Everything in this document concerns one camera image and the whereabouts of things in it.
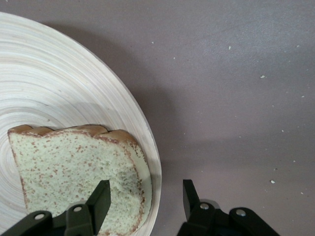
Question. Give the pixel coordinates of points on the table cover mat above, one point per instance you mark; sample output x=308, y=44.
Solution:
x=221, y=73

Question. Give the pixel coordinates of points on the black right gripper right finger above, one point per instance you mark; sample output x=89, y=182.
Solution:
x=197, y=216

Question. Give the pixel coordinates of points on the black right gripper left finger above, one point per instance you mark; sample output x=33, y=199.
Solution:
x=96, y=209

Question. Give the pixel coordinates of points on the round wooden plate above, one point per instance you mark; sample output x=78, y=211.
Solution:
x=49, y=86

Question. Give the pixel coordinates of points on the brown bread slice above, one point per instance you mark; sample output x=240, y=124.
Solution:
x=61, y=167

